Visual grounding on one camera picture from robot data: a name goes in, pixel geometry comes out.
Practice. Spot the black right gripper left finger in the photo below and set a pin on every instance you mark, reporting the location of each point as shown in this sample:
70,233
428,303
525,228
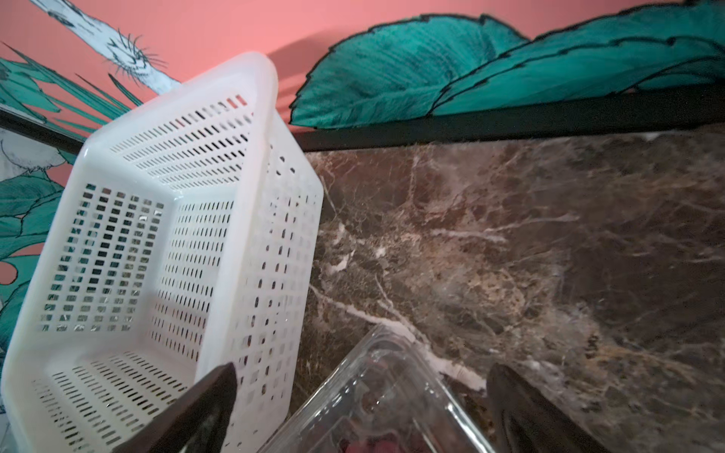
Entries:
197,422

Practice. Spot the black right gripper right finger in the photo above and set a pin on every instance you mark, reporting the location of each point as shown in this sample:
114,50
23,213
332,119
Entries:
526,421

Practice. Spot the red grape bunch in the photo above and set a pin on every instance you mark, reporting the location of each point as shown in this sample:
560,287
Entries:
389,442

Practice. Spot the white perforated plastic basket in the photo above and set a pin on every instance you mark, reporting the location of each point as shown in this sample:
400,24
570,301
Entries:
184,240

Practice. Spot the black left frame post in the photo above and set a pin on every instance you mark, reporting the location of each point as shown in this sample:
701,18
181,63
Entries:
22,126

